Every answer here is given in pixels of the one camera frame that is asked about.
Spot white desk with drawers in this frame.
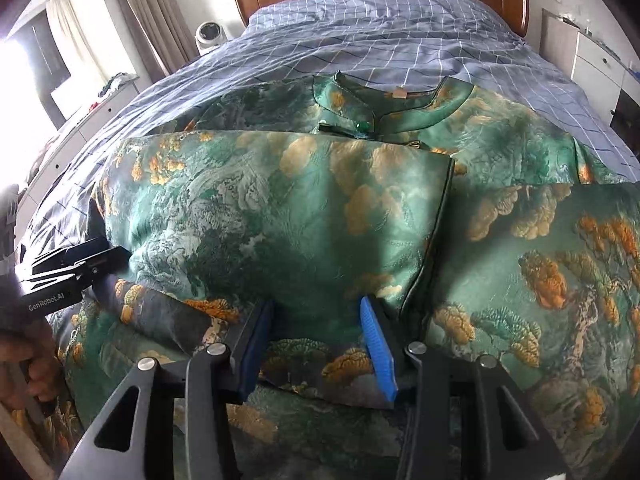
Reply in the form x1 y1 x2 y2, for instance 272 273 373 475
540 7 640 128

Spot person's left hand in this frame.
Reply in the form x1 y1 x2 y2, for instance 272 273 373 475
0 327 63 413

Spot bed with blue checked duvet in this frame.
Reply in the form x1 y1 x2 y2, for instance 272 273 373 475
15 0 640 281

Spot beige curtain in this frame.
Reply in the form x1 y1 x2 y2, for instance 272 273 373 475
110 0 201 78

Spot dark cloth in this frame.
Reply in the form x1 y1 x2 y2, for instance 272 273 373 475
97 74 139 99

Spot white window cabinet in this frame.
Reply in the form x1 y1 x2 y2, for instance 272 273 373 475
15 77 141 221

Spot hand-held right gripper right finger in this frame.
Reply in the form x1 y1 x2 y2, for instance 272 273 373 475
360 295 568 480

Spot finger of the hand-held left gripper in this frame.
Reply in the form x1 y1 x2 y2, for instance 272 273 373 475
30 238 112 268
21 246 132 293

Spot window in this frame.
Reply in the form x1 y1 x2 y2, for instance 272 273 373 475
0 10 72 133

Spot sheer white curtain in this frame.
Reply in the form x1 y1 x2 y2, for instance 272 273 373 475
45 0 94 92

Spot white desk fan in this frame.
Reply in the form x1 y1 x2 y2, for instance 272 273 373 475
195 21 234 55

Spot green patterned padded jacket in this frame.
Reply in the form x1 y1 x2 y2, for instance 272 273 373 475
47 72 640 480

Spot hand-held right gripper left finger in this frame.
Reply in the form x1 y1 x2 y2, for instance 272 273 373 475
57 300 276 480

